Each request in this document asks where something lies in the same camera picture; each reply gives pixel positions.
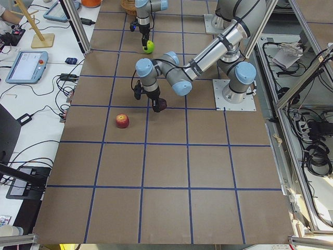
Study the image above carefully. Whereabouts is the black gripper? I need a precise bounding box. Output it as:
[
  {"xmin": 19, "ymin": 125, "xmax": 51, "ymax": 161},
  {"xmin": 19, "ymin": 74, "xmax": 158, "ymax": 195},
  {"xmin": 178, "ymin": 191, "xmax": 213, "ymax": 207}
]
[
  {"xmin": 147, "ymin": 90, "xmax": 162, "ymax": 113},
  {"xmin": 139, "ymin": 23, "xmax": 150, "ymax": 51}
]

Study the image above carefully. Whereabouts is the dark red apple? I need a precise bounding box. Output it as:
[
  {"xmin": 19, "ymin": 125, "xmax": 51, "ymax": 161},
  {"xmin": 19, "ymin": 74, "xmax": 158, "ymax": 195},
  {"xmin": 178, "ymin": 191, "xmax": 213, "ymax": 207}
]
[{"xmin": 158, "ymin": 98, "xmax": 167, "ymax": 111}]

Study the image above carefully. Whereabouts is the green apple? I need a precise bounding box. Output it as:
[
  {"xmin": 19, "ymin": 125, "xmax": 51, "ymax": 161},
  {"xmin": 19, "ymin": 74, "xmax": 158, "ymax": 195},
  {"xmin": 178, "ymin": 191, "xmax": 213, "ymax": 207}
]
[{"xmin": 143, "ymin": 40, "xmax": 155, "ymax": 54}]

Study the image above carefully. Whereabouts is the red yellow apple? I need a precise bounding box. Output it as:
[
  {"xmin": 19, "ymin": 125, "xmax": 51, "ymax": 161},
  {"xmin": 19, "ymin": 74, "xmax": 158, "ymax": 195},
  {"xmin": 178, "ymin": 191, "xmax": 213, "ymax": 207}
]
[{"xmin": 116, "ymin": 114, "xmax": 130, "ymax": 129}]

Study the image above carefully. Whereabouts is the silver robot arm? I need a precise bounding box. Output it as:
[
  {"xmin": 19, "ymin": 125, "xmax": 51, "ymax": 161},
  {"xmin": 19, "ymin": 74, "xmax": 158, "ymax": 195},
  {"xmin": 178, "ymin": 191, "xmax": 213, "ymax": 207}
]
[
  {"xmin": 135, "ymin": 1, "xmax": 266, "ymax": 113},
  {"xmin": 134, "ymin": 0, "xmax": 169, "ymax": 52}
]

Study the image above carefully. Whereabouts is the woven wicker basket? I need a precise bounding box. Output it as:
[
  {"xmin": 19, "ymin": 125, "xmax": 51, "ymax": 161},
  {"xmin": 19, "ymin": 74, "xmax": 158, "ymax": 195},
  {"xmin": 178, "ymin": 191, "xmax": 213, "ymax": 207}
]
[{"xmin": 120, "ymin": 0, "xmax": 137, "ymax": 16}]

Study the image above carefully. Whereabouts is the orange round object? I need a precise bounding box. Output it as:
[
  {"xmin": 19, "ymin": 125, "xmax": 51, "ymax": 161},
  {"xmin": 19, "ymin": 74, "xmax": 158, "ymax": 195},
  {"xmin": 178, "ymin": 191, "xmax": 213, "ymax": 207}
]
[{"xmin": 81, "ymin": 0, "xmax": 102, "ymax": 8}]

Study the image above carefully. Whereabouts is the blue teach pendant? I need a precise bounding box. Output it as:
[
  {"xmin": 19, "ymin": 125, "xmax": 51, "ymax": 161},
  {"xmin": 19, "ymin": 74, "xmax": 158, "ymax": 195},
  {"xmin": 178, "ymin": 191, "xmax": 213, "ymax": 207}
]
[
  {"xmin": 5, "ymin": 51, "xmax": 48, "ymax": 84},
  {"xmin": 43, "ymin": 1, "xmax": 68, "ymax": 22}
]

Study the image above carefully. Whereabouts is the wooden mug stand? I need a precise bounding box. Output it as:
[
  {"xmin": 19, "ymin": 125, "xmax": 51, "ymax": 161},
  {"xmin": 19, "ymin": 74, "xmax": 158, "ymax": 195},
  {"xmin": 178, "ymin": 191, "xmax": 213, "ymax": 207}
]
[{"xmin": 14, "ymin": 0, "xmax": 55, "ymax": 49}]

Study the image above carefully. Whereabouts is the black monitor stand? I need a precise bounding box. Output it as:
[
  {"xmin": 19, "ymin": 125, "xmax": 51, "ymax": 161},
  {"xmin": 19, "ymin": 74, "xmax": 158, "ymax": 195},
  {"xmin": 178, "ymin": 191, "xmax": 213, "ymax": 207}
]
[{"xmin": 1, "ymin": 106, "xmax": 50, "ymax": 201}]

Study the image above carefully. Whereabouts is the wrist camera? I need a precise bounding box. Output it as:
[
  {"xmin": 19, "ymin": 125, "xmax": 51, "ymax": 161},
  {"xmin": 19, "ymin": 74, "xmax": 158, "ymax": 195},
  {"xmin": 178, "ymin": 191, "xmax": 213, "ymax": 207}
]
[
  {"xmin": 134, "ymin": 80, "xmax": 143, "ymax": 100},
  {"xmin": 130, "ymin": 21, "xmax": 137, "ymax": 32}
]

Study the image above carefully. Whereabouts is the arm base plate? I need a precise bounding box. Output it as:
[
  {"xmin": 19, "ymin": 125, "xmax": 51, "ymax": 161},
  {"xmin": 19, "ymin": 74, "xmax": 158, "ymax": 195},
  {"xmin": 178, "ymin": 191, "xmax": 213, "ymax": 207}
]
[{"xmin": 212, "ymin": 79, "xmax": 257, "ymax": 111}]

